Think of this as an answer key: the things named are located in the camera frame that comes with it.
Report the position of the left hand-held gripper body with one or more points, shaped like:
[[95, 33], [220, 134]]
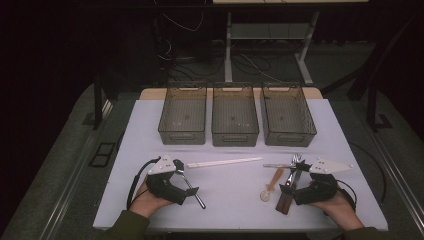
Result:
[[163, 166]]

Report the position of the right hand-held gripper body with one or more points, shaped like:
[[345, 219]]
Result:
[[316, 190]]

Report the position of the metal spoon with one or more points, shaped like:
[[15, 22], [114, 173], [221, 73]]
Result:
[[191, 188]]

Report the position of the wooden spoon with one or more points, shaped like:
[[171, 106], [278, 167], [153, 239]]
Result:
[[275, 180]]

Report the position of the transparent grey plastic bin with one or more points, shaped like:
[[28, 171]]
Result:
[[286, 115], [183, 113], [235, 115]]

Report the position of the person's right hand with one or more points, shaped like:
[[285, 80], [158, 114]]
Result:
[[340, 210]]

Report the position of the person's left hand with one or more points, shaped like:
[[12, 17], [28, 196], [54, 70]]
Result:
[[146, 201]]

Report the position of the white table sheet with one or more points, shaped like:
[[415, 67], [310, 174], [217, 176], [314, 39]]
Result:
[[233, 200]]

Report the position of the large black metal stand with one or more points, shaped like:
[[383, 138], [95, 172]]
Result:
[[371, 83]]

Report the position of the aluminium floor rail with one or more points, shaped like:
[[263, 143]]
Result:
[[396, 173], [76, 166]]

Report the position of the white metal table frame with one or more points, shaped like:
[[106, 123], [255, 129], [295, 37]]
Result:
[[228, 50]]

